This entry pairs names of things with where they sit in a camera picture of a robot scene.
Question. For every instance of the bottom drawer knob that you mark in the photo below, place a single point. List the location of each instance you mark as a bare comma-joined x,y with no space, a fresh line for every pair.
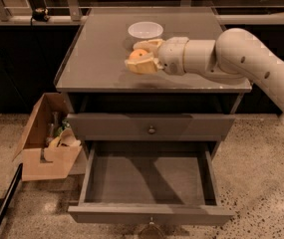
151,231

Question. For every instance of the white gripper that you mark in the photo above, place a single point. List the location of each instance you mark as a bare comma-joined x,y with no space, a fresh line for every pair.
171,55

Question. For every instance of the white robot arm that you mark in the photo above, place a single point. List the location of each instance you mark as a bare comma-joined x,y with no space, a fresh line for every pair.
235,54

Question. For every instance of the black bar on floor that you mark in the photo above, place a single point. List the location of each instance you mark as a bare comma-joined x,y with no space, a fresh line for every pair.
5,202

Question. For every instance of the white ceramic bowl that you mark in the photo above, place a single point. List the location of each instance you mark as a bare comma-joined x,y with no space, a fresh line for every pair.
146,30

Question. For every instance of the open grey middle drawer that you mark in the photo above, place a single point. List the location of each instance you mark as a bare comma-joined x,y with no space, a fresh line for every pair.
135,182

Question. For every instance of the closed grey top drawer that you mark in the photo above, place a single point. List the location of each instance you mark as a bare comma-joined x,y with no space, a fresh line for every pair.
148,127

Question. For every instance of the orange fruit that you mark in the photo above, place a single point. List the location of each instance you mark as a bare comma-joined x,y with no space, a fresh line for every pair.
136,54

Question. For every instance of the black round object on ledge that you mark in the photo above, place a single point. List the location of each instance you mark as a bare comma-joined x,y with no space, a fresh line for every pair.
41,14

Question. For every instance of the brown cardboard box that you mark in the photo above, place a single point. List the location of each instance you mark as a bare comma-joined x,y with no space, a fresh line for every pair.
39,161

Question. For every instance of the grey drawer cabinet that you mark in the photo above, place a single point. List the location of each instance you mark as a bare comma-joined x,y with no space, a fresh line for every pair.
96,60

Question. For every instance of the bottles inside cardboard box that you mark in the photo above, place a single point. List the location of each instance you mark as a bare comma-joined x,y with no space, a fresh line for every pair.
59,131

